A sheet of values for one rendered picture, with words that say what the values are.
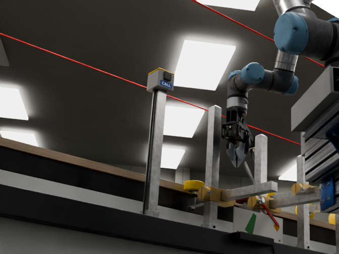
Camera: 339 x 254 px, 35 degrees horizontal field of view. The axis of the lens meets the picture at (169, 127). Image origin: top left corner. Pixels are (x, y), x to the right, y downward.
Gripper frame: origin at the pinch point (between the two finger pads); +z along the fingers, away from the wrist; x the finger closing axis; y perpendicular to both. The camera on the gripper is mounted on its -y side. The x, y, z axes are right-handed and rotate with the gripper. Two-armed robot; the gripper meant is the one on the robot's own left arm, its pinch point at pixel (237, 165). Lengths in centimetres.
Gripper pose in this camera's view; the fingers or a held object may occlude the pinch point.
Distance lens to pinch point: 197.9
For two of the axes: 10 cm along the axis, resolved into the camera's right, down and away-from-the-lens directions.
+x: 8.4, -1.3, -5.3
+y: -5.4, -3.3, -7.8
